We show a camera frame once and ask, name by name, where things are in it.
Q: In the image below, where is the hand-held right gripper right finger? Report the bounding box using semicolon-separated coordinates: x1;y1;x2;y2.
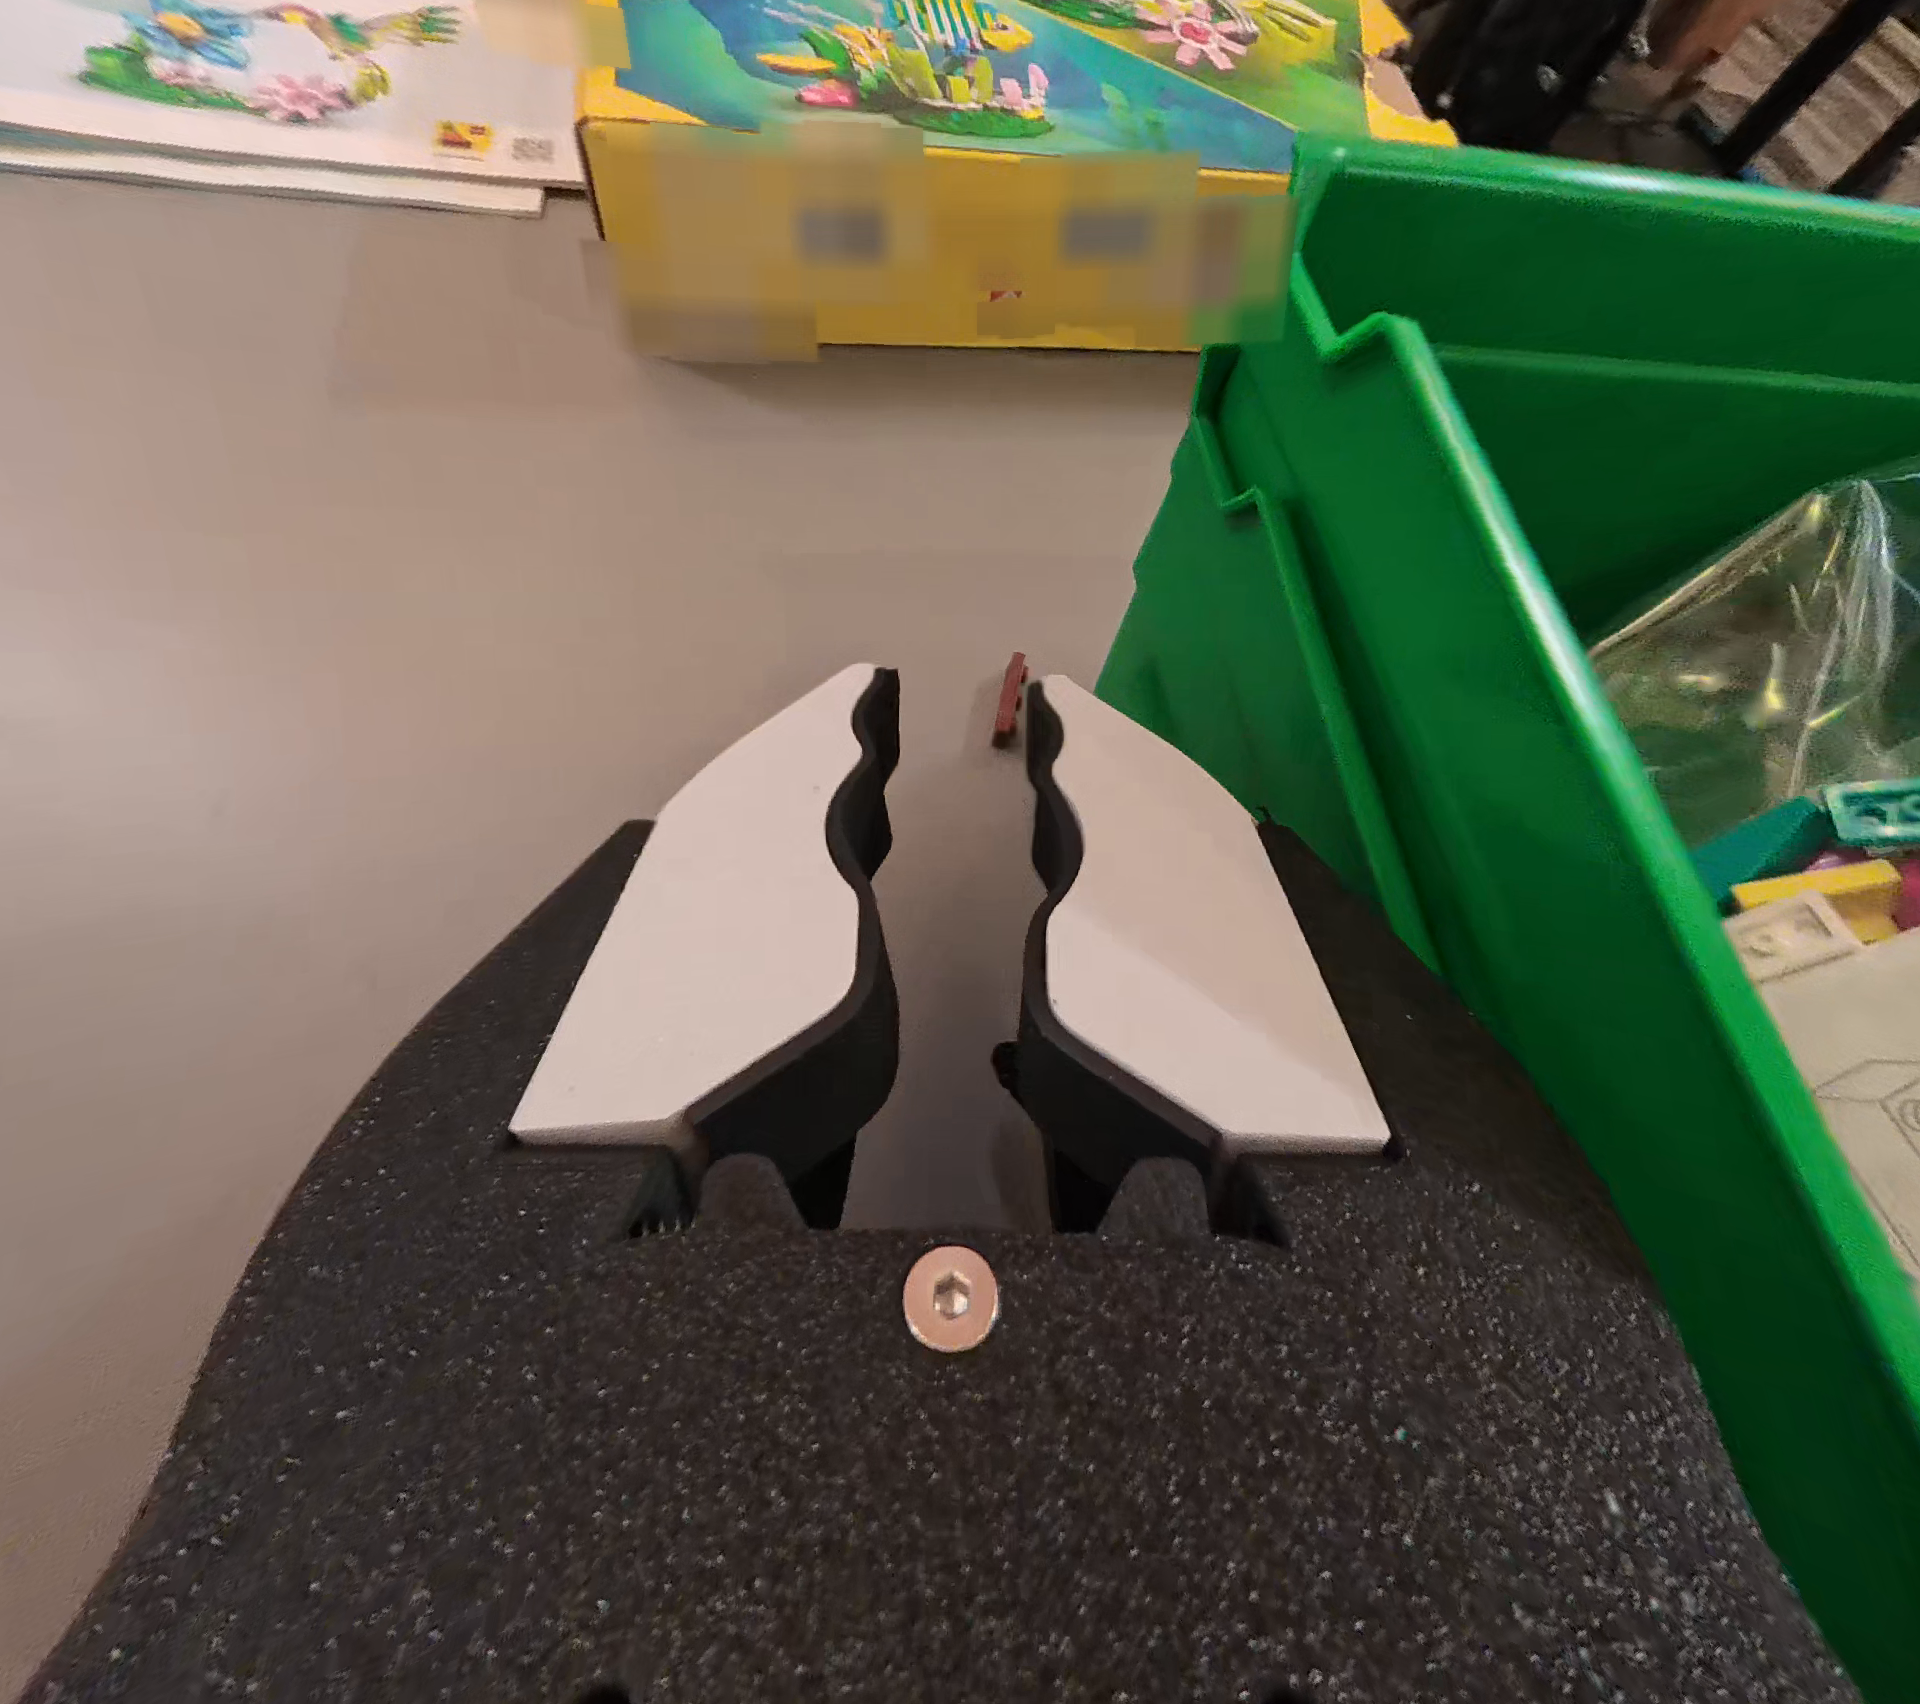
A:
1016;672;1393;1235

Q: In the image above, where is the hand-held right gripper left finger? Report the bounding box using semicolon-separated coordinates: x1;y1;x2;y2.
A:
510;664;905;1229

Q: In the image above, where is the green plastic bin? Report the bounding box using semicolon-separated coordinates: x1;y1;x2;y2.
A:
1092;133;1920;1704

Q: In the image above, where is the pile of colourful lego pieces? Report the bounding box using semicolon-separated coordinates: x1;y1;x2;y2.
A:
1694;773;1920;948

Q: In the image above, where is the lego instruction booklet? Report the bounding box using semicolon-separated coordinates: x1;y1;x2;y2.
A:
0;0;590;191
0;122;553;222

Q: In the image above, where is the yellow lego box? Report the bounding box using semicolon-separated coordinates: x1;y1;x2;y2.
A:
576;0;1460;365

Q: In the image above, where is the clear plastic bag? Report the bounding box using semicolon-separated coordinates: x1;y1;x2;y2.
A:
1586;470;1920;844

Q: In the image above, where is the white printed paper sheet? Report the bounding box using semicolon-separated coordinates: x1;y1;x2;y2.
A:
1722;905;1920;1303

